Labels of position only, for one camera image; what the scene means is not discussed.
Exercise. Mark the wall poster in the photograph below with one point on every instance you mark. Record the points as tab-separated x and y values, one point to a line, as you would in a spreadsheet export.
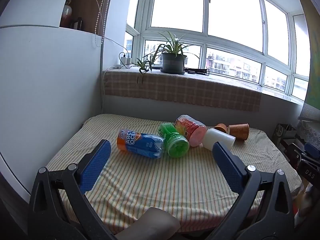
312	67

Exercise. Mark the small spider plant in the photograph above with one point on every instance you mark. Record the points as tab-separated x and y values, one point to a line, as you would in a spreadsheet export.
143	66

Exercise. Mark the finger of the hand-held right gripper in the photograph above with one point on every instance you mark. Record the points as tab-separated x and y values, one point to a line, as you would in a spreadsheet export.
312	150

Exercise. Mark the striped yellow bed sheet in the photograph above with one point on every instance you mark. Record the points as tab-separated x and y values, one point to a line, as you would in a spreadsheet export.
155	185

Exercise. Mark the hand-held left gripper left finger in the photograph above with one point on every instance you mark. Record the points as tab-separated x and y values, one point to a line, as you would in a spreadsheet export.
96	163

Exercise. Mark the black device on sill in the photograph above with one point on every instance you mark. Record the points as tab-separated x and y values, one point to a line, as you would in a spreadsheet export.
196	70

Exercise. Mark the white charger plug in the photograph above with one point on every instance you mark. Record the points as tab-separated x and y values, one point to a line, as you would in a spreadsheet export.
126	60

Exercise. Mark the dark bottle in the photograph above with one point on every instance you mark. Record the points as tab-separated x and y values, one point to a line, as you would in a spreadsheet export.
79	23

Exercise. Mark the plaid sill cloth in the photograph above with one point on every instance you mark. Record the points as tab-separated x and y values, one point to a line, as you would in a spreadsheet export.
185	90

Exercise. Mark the potted spider plant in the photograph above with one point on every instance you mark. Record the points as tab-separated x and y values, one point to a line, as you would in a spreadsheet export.
173	60

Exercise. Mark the pink patterned cup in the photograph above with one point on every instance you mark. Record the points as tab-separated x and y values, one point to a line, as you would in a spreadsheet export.
192	130

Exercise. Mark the large copper cup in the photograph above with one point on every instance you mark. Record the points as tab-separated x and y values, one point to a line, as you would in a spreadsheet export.
239	130

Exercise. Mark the blue and orange cup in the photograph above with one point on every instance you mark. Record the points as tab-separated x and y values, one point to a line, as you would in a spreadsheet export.
140	142

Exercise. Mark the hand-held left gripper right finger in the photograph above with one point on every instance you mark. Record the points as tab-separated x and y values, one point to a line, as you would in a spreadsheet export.
228	170

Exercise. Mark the lace cloth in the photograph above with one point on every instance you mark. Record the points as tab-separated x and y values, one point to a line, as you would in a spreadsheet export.
308	131

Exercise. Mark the white window frame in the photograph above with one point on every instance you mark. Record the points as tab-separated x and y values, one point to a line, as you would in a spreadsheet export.
205	36

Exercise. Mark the white plastic cup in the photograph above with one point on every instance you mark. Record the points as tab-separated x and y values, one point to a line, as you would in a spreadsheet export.
217	137

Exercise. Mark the cardboard box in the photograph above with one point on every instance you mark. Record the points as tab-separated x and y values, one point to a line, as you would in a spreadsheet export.
283	133

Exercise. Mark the green plastic cup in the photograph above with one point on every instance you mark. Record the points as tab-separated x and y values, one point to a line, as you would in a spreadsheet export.
173	141

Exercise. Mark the small copper cup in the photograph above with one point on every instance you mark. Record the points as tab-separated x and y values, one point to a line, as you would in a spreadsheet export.
221	128

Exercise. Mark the white power strip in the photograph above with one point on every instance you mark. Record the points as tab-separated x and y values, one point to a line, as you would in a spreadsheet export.
123	66

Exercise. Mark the white cabinet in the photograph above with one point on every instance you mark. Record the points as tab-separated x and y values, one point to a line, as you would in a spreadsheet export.
50	92

